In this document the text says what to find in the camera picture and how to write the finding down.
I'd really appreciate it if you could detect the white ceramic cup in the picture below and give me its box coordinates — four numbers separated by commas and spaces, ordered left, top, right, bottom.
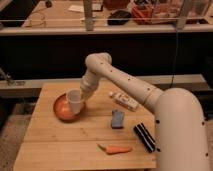
66, 89, 84, 115

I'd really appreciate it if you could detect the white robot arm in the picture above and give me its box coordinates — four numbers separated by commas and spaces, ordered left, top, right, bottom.
81, 53, 211, 171

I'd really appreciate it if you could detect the orange ceramic bowl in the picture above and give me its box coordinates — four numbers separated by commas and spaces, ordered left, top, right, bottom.
53, 94, 80, 122

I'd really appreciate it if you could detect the blue sponge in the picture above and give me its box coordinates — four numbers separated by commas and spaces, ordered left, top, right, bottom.
111, 110, 124, 129

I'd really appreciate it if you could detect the orange toy carrot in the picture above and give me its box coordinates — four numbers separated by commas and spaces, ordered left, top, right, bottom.
98, 144, 132, 155

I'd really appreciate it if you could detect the black object on bench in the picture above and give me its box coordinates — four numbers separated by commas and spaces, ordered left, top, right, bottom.
107, 10, 131, 26

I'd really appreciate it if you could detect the orange crate on bench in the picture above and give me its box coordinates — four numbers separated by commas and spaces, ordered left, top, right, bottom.
131, 5, 160, 25

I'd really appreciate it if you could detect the grey metal post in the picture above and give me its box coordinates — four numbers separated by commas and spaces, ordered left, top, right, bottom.
83, 0, 94, 31

